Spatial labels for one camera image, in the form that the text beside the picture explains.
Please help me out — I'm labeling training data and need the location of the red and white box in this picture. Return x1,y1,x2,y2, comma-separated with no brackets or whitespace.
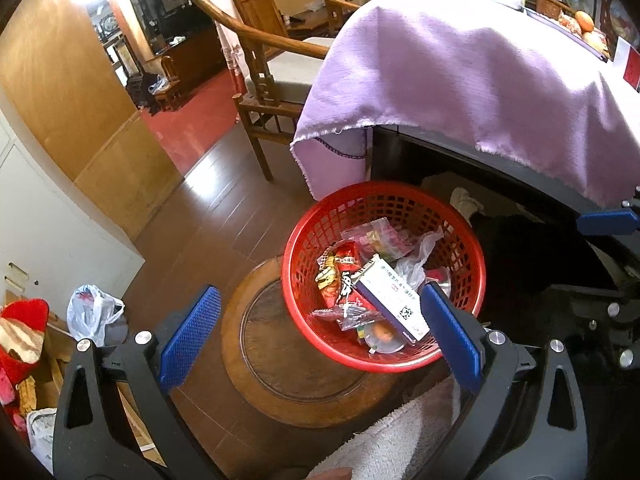
611,37,640,93

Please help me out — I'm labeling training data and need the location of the red cartoon snack wrapper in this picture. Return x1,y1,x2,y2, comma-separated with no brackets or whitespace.
317,240,373,311

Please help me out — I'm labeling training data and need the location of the red plastic basket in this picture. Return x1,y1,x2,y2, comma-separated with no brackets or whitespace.
281,182,487,373

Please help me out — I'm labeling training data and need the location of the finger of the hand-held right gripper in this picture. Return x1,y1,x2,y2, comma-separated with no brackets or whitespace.
545,282,640,376
575,199,640,237

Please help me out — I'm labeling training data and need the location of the round wooden stool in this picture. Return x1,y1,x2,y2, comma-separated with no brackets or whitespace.
220,255,416,428

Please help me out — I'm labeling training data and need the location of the carved wooden chair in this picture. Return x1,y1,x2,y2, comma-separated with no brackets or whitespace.
525,0,576,18

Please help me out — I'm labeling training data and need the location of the long white box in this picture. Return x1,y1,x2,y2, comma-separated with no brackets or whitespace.
354,254,432,345

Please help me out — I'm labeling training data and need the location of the wooden armchair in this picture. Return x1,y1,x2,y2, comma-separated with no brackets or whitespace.
172,0,368,181

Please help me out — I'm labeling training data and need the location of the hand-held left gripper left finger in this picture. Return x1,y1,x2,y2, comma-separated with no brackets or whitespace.
52,285,236,480

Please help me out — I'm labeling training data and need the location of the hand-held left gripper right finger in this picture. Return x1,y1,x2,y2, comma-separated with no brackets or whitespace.
415,281,588,480

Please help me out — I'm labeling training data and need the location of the purple printed tablecloth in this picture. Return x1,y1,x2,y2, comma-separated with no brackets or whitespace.
290,0,640,206

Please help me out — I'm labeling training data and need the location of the clear colourful candy packet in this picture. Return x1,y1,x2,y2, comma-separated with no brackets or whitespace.
342,217,416,261

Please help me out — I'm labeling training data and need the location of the white fluffy towel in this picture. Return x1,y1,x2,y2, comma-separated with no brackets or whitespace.
305,370,461,480

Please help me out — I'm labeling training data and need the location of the clear round cup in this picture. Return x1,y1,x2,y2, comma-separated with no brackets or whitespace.
364,320,407,356

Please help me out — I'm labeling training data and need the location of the white cabinet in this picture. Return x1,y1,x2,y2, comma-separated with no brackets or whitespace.
0,110,146,311

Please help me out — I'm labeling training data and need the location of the white plastic bag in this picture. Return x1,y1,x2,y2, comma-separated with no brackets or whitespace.
66,284,126,347

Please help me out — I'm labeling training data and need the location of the dark table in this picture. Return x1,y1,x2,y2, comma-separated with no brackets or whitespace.
370,125,640,213

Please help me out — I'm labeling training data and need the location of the clear plastic wrapper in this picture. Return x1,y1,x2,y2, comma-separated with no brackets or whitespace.
395,227,446,291

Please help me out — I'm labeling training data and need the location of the blue fruit plate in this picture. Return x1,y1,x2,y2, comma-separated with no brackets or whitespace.
520,7,608,63

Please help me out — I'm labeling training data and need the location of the red plush cushion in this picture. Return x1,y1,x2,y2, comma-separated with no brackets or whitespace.
0,299,51,386

